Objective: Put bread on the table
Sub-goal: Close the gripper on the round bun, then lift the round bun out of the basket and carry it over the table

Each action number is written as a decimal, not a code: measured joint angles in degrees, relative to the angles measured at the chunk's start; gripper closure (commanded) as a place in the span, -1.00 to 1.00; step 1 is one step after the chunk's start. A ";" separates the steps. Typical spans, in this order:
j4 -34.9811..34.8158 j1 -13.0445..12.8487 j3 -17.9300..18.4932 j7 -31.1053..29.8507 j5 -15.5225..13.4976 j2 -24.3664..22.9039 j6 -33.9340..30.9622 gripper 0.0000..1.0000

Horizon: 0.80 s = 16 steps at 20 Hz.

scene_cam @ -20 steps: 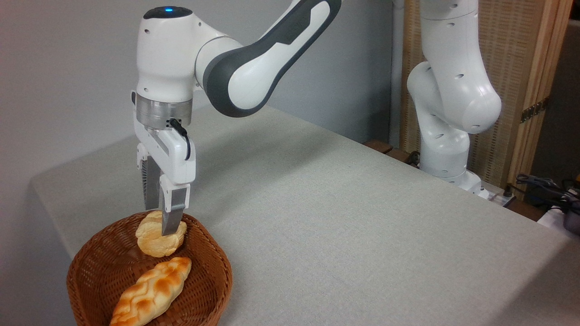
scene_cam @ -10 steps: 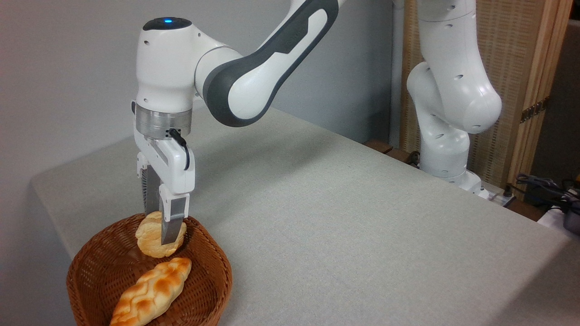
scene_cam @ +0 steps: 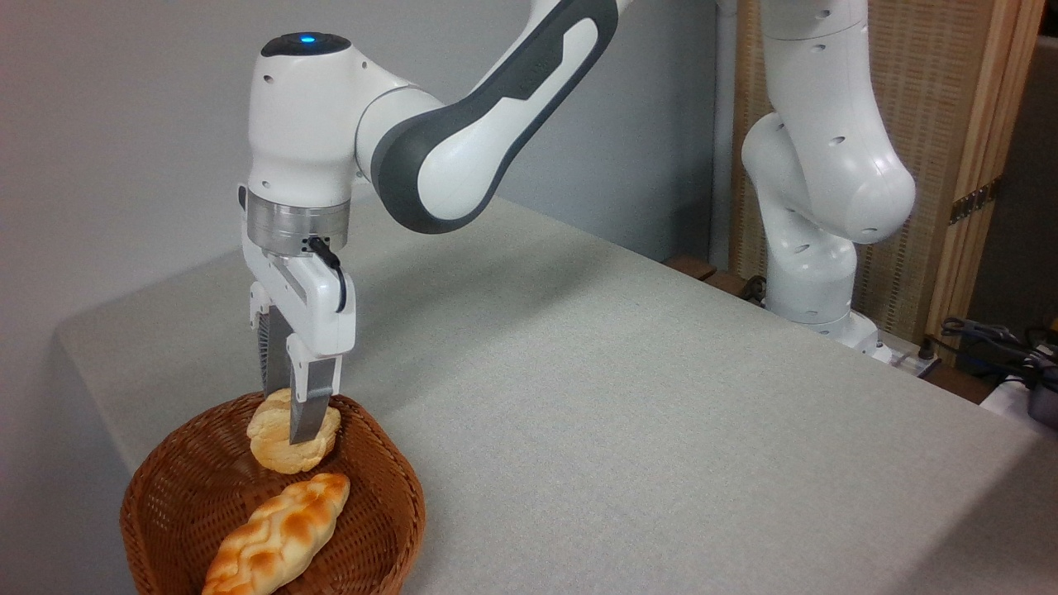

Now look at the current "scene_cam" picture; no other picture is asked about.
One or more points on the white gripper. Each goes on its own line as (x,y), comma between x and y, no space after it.
(318,310)

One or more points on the round pale bread roll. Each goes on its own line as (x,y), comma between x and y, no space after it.
(277,446)

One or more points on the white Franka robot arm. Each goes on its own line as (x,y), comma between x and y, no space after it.
(463,140)

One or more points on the braided golden bread loaf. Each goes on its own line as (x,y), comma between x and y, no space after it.
(277,537)

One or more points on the brown wicker basket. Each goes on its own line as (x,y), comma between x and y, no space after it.
(178,504)

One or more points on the brown wooden block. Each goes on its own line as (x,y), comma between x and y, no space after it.
(690,266)
(729,283)

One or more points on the wooden woven folding screen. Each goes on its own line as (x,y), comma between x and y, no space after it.
(942,99)

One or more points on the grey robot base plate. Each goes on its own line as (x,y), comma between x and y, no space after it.
(909,359)

